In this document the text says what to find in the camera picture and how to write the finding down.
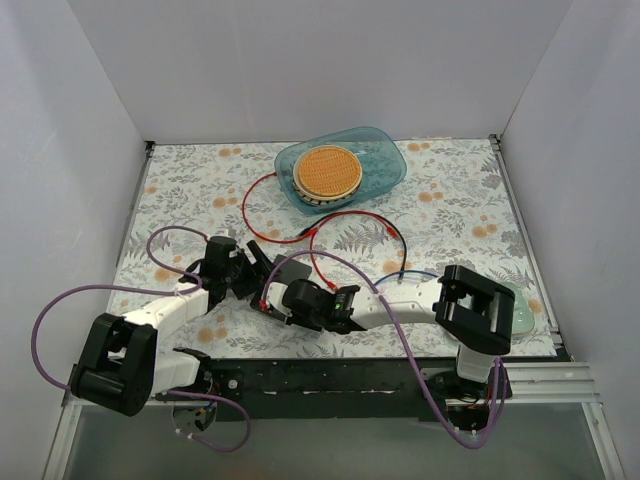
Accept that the light green square plate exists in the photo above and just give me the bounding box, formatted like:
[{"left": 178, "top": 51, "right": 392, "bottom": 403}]
[{"left": 502, "top": 282, "right": 536, "bottom": 336}]

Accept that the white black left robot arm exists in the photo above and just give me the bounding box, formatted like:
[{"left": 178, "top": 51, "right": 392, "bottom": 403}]
[{"left": 70, "top": 236, "right": 274, "bottom": 416}]

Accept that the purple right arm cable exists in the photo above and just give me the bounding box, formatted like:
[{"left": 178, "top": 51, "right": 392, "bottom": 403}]
[{"left": 262, "top": 249, "right": 506, "bottom": 450}]

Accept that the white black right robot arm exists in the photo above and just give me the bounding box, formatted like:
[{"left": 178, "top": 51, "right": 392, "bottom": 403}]
[{"left": 258, "top": 265, "right": 515, "bottom": 398}]

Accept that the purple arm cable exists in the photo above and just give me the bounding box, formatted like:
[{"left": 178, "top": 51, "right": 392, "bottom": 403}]
[
  {"left": 32, "top": 225, "right": 254, "bottom": 454},
  {"left": 262, "top": 249, "right": 506, "bottom": 450}
]

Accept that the black ethernet cable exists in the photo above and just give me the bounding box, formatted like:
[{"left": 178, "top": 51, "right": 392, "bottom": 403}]
[{"left": 297, "top": 214, "right": 409, "bottom": 281}]

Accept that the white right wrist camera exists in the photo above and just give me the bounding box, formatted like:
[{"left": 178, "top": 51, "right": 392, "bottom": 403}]
[{"left": 261, "top": 282, "right": 291, "bottom": 316}]

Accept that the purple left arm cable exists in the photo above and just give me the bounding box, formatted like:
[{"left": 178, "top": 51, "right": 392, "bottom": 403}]
[{"left": 32, "top": 225, "right": 254, "bottom": 454}]

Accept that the blue ethernet cable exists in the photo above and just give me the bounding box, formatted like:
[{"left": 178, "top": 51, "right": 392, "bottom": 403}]
[{"left": 374, "top": 269, "right": 446, "bottom": 296}]

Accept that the floral patterned table mat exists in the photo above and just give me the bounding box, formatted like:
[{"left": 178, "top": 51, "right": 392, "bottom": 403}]
[{"left": 109, "top": 139, "right": 555, "bottom": 357}]

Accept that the black network switch box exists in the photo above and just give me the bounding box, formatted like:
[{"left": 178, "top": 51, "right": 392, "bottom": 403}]
[{"left": 261, "top": 255, "right": 312, "bottom": 289}]

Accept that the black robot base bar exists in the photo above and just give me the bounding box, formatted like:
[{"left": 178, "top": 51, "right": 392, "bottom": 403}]
[{"left": 154, "top": 357, "right": 506, "bottom": 421}]

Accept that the long red ethernet cable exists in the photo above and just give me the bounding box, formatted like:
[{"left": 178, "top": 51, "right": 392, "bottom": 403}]
[{"left": 241, "top": 169, "right": 321, "bottom": 245}]

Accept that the orange woven round coaster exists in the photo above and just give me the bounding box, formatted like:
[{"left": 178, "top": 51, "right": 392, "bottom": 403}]
[{"left": 294, "top": 145, "right": 363, "bottom": 198}]

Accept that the short red ethernet cable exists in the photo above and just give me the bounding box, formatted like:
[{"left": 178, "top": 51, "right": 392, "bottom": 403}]
[{"left": 308, "top": 211, "right": 401, "bottom": 294}]

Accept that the teal plastic container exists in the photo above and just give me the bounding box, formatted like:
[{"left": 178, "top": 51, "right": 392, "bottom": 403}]
[{"left": 274, "top": 126, "right": 407, "bottom": 215}]

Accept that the aluminium frame rail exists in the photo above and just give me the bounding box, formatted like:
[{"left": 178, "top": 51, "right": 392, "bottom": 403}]
[{"left": 44, "top": 363, "right": 625, "bottom": 479}]

